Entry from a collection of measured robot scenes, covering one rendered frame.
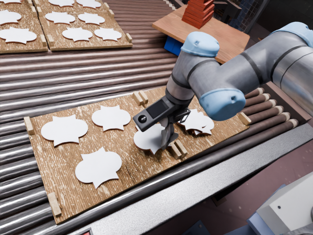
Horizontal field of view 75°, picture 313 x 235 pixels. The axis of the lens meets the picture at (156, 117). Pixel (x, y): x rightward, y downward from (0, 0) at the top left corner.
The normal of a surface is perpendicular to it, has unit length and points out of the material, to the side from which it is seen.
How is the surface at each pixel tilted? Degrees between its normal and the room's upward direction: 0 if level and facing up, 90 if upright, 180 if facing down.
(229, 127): 0
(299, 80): 91
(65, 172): 0
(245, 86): 71
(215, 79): 44
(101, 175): 0
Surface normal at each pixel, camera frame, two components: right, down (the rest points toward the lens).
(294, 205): -0.40, -0.25
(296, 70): -0.83, -0.31
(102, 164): 0.26, -0.63
